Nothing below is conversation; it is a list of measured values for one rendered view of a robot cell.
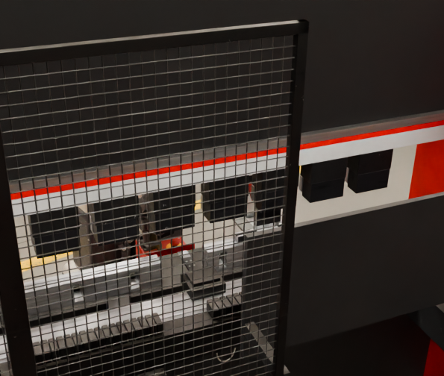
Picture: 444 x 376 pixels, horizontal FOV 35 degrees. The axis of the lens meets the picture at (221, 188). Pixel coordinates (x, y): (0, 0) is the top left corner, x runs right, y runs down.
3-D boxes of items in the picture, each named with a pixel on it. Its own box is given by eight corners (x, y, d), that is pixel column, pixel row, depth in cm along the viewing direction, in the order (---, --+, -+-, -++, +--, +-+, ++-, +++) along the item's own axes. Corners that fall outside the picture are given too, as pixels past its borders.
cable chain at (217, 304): (310, 283, 230) (311, 274, 228) (319, 294, 225) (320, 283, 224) (205, 309, 217) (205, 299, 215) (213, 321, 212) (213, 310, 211)
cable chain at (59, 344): (157, 321, 212) (157, 311, 210) (163, 333, 207) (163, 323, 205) (10, 359, 197) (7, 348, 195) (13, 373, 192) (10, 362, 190)
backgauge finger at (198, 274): (197, 251, 249) (197, 240, 246) (226, 292, 228) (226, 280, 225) (166, 259, 245) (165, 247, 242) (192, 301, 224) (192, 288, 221)
